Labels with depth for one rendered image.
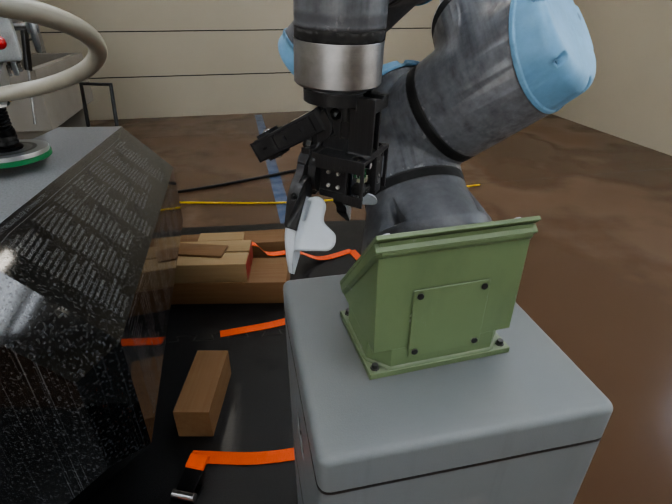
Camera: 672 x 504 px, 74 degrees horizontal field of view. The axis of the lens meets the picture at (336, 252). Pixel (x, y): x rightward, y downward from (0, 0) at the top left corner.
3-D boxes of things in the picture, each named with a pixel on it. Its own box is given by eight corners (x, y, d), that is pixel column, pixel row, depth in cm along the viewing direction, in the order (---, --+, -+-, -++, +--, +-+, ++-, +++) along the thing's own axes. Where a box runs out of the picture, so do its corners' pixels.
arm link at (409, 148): (407, 214, 78) (385, 125, 82) (494, 169, 66) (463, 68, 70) (341, 204, 68) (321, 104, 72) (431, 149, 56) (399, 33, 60)
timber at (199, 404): (213, 437, 153) (208, 412, 147) (178, 436, 153) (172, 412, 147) (231, 373, 179) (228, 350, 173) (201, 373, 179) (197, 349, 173)
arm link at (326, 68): (275, 38, 42) (323, 28, 50) (277, 92, 45) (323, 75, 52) (361, 48, 39) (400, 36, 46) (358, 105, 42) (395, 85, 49)
